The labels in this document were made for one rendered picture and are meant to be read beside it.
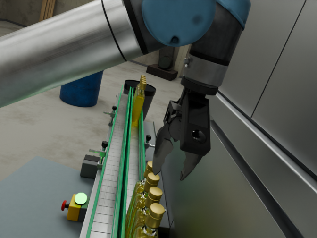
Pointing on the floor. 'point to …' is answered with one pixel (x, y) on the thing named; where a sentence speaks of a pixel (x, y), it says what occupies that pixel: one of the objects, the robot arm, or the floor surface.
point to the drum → (82, 90)
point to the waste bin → (150, 91)
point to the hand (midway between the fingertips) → (170, 174)
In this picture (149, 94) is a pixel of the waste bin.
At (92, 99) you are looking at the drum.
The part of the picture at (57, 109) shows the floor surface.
